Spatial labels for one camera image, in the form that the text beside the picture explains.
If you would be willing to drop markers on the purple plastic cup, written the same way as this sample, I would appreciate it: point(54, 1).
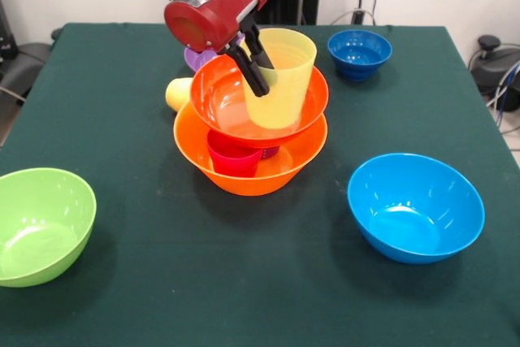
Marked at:
point(271, 153)

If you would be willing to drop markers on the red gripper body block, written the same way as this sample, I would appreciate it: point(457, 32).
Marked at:
point(219, 18)

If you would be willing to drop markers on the red plastic bowl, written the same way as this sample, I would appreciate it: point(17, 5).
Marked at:
point(211, 95)

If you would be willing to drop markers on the pink plastic cup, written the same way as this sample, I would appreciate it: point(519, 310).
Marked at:
point(231, 162)

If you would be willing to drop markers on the grey office chair base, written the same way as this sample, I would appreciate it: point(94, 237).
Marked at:
point(20, 66)

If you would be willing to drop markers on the dark green table cloth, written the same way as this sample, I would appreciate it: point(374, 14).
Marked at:
point(243, 274)

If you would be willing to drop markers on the yellow plastic cup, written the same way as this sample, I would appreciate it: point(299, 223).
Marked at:
point(176, 93)

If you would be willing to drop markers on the large orange plastic bowl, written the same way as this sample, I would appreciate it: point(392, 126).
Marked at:
point(191, 144)

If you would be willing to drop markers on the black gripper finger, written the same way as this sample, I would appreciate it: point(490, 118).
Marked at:
point(250, 72)
point(260, 48)

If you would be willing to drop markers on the light blue plastic bowl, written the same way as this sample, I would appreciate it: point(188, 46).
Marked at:
point(414, 209)

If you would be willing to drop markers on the small dark blue bowl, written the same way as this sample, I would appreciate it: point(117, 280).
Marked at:
point(359, 54)

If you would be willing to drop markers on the pale yellow ribbed cup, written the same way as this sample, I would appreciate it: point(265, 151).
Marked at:
point(284, 91)

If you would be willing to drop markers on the purple plastic bowl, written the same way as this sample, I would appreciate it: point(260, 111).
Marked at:
point(199, 60)

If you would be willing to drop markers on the green plastic bowl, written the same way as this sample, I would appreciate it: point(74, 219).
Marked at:
point(40, 225)

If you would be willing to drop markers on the black office chair base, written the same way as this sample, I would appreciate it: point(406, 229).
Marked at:
point(495, 66)

